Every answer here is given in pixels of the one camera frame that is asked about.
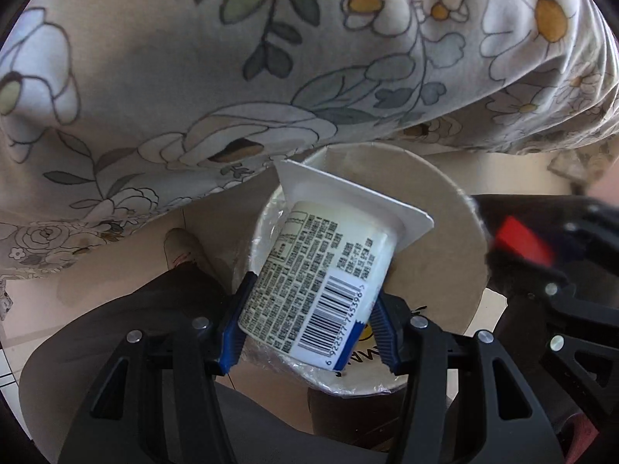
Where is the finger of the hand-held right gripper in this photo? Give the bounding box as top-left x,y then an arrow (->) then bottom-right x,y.
471,193 -> 619,271
486,249 -> 619,419

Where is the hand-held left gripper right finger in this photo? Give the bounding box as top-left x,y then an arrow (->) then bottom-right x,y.
368,290 -> 566,464

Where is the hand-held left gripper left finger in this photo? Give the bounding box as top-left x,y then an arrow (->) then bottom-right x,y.
58,271 -> 259,464

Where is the red toy block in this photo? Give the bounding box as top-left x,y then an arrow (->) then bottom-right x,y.
496,216 -> 554,268

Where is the paper bucket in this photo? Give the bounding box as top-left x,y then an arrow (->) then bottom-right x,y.
232,142 -> 489,394

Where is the white yogurt cup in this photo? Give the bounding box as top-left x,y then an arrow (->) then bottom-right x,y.
238,159 -> 435,372

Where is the person's dark trouser leg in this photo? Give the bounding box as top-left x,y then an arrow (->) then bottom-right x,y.
19,266 -> 388,464

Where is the person's beige shoe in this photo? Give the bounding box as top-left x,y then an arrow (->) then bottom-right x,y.
163,228 -> 219,277

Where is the pink cloth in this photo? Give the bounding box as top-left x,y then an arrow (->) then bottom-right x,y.
556,406 -> 617,464

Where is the floral bedspread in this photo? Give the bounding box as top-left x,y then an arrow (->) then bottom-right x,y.
0,0 -> 619,295

